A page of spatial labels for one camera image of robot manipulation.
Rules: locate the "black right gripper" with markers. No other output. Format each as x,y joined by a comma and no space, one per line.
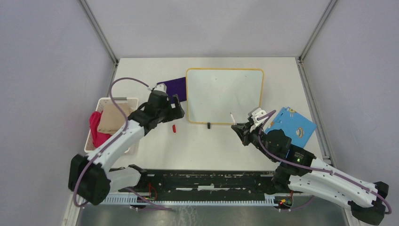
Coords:
243,131

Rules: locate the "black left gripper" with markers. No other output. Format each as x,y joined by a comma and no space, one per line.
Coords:
174,113

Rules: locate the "red capped whiteboard marker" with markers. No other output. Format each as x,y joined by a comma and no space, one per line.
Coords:
233,119

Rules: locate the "yellow framed whiteboard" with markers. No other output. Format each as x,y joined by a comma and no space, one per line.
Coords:
214,93

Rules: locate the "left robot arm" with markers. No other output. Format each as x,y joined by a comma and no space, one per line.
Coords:
91,176

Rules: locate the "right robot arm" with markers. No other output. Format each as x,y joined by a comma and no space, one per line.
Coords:
301,171

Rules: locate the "purple cloth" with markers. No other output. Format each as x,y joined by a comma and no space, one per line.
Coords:
176,87

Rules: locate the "blue patterned cloth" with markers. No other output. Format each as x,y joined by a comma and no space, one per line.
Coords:
294,126

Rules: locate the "beige cloth in basket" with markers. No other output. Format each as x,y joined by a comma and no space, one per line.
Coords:
111,120

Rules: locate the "pink cloth in basket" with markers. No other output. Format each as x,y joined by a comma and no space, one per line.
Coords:
98,138

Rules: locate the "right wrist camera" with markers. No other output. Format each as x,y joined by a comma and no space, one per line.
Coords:
262,116

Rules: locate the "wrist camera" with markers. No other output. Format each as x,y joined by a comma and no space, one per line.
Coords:
262,116
159,87

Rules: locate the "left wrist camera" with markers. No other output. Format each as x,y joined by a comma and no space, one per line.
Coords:
159,87

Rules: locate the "white cable comb strip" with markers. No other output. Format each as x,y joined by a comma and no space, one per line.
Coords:
130,199

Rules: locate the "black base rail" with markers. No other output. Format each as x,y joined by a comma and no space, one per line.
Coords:
207,185

